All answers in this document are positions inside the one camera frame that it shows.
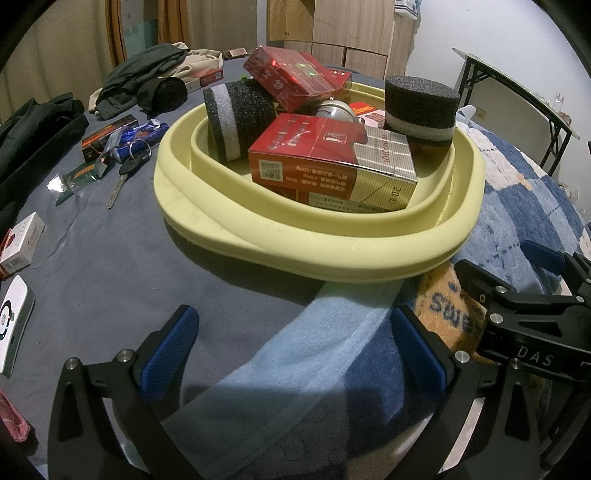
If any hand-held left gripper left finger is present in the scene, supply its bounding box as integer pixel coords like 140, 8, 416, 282
47, 305, 200, 480

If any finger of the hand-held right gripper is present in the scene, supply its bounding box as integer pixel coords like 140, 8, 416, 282
521, 240, 591, 303
455, 258, 513, 324

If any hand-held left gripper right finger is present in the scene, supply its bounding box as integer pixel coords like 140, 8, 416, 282
392, 305, 550, 480

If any yellow plastic basin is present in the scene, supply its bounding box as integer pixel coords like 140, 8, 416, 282
154, 76, 485, 282

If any black grey-striped foam roll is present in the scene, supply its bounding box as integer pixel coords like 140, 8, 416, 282
203, 80, 278, 163
384, 75, 462, 148

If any large red silver cigarette carton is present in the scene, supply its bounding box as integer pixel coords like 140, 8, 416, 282
248, 114, 419, 213

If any glossy red cigarette carton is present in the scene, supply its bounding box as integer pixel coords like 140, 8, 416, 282
243, 45, 341, 114

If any orange printed cloth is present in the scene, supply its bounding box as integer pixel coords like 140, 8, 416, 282
416, 265, 492, 356

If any light blue towel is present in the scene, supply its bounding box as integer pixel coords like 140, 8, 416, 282
161, 277, 416, 480

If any white black device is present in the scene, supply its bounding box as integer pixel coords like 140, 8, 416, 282
0, 274, 36, 377

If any dark red object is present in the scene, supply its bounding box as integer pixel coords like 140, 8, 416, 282
0, 390, 32, 444

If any black folding table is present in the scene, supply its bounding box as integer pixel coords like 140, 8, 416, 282
451, 46, 583, 178

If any black car key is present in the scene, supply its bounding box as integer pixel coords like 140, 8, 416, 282
107, 141, 152, 210

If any green packet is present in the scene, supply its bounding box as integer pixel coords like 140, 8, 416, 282
48, 159, 109, 206

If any blue snack wrapper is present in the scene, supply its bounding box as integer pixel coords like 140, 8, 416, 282
113, 119, 168, 162

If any dark orange packet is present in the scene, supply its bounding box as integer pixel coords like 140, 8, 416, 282
82, 115, 139, 163

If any dark jacket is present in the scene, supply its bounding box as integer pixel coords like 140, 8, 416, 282
0, 93, 89, 227

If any black cylindrical pouch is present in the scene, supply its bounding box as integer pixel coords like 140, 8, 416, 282
137, 76, 188, 112

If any red silver cigarette pack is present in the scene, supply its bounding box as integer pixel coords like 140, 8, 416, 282
184, 69, 225, 92

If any wooden wardrobe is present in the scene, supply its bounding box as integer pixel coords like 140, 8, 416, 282
267, 0, 416, 80

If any dark green garment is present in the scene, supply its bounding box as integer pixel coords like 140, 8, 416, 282
95, 44, 190, 121

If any wooden framed mirror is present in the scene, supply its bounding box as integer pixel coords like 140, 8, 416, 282
105, 0, 162, 65

